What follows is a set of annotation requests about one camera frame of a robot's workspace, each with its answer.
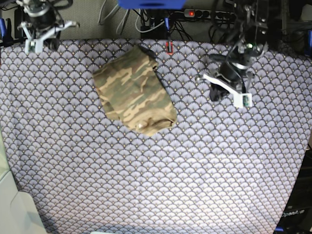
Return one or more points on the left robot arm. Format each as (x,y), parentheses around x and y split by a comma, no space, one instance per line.
(249,38)

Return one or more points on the blue clamp left edge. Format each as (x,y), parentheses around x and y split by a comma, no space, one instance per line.
(5,32)

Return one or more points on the black OpenArm box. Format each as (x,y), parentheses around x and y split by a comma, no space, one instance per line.
(297,216)

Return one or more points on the camouflage T-shirt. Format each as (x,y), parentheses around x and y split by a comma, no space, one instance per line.
(130,91)

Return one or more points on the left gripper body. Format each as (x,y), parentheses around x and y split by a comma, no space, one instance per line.
(231,78)

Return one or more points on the blue clamp edge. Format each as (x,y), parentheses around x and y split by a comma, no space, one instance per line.
(5,32)
(308,44)

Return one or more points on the purple fan-pattern table cloth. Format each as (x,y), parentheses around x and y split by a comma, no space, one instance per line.
(219,170)

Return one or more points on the blue clamp right edge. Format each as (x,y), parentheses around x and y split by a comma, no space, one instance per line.
(308,44)

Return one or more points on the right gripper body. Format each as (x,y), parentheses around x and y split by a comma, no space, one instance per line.
(42,28)

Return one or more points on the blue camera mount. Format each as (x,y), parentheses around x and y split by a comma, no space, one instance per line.
(151,4)

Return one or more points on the light green cloth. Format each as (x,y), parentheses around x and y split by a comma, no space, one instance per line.
(18,213)

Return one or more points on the red black table clamp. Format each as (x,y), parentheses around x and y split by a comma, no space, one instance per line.
(169,47)

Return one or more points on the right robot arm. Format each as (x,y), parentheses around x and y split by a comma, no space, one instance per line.
(43,4)

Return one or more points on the black power strip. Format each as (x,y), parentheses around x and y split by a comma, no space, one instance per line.
(206,14)

